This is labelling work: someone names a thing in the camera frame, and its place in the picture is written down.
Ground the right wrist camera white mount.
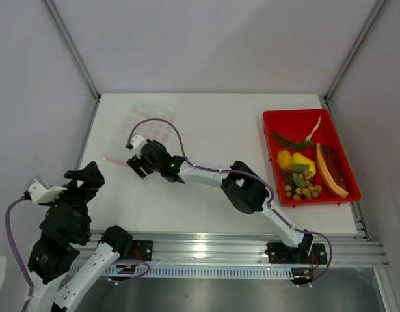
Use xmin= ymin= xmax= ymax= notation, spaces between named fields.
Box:
xmin=126 ymin=135 xmax=147 ymax=155

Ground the yellow toy pepper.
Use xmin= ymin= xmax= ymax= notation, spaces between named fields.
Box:
xmin=292 ymin=152 xmax=316 ymax=177

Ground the yellow toy ginger root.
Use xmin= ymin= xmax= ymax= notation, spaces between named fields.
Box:
xmin=276 ymin=149 xmax=293 ymax=170

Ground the aluminium mounting rail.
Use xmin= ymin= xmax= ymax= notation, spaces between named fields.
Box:
xmin=69 ymin=229 xmax=391 ymax=268

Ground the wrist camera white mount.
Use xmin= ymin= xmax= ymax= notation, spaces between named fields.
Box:
xmin=126 ymin=135 xmax=147 ymax=155
xmin=23 ymin=175 xmax=67 ymax=205

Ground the toy ham slice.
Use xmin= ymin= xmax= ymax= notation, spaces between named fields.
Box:
xmin=315 ymin=143 xmax=349 ymax=198

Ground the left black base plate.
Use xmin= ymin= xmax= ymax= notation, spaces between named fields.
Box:
xmin=129 ymin=240 xmax=153 ymax=262

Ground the clear pink zip top bag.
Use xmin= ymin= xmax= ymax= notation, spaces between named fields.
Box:
xmin=101 ymin=103 xmax=175 ymax=168

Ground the green scallion toy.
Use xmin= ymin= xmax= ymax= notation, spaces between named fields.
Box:
xmin=271 ymin=117 xmax=321 ymax=150

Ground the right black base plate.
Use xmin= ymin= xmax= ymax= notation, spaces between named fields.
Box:
xmin=265 ymin=242 xmax=328 ymax=265

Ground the red plastic tray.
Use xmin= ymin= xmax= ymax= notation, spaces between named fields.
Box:
xmin=263 ymin=109 xmax=361 ymax=207

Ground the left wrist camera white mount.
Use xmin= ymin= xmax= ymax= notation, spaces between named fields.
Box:
xmin=23 ymin=175 xmax=67 ymax=205

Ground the longan bunch with leaves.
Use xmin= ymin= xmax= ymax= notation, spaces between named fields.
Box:
xmin=278 ymin=164 xmax=322 ymax=200

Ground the left aluminium frame post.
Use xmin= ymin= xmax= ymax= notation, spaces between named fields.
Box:
xmin=41 ymin=0 xmax=101 ymax=102

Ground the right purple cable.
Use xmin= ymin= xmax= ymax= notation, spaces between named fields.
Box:
xmin=129 ymin=117 xmax=333 ymax=280

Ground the aluminium frame post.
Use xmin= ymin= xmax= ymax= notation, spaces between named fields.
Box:
xmin=323 ymin=0 xmax=391 ymax=106
xmin=41 ymin=0 xmax=101 ymax=102

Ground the right aluminium frame post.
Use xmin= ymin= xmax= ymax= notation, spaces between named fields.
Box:
xmin=323 ymin=0 xmax=391 ymax=106

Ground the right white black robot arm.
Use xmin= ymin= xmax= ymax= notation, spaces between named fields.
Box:
xmin=126 ymin=135 xmax=313 ymax=263

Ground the white slotted cable duct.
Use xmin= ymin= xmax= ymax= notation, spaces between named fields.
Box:
xmin=101 ymin=264 xmax=294 ymax=280

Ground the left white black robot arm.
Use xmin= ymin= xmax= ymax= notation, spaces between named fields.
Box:
xmin=25 ymin=161 xmax=133 ymax=311

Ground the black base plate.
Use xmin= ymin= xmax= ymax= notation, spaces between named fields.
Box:
xmin=129 ymin=240 xmax=153 ymax=262
xmin=265 ymin=242 xmax=328 ymax=265

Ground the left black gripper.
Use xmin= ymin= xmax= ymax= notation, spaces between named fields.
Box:
xmin=43 ymin=161 xmax=105 ymax=239

